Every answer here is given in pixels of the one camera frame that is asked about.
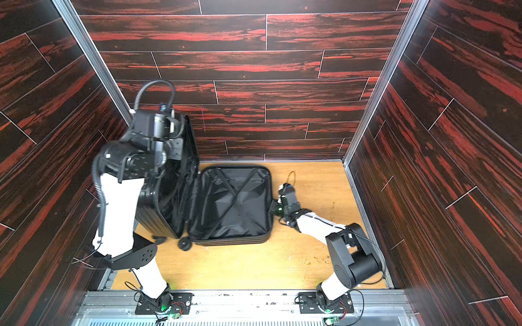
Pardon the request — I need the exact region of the aluminium corner post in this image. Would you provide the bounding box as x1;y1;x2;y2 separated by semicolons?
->
342;0;431;166
52;0;133;126

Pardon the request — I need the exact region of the left aluminium corner post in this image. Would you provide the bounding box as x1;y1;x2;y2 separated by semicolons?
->
52;0;133;126

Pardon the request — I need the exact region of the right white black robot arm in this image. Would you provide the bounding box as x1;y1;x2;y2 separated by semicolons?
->
271;183;386;310

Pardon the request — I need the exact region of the black ribbed hard-shell suitcase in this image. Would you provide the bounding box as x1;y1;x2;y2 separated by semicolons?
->
135;117;274;251

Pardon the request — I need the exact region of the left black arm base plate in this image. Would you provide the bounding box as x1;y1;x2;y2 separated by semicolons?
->
135;292;194;318

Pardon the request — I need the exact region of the silver aluminium front rail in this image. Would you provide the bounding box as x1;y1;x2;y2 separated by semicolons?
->
72;289;420;325

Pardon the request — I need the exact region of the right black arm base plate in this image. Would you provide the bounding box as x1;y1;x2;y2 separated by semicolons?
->
294;291;354;315

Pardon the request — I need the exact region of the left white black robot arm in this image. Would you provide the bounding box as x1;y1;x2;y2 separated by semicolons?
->
91;80;188;315

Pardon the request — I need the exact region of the right aluminium corner post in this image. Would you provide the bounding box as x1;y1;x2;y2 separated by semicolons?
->
342;0;431;166

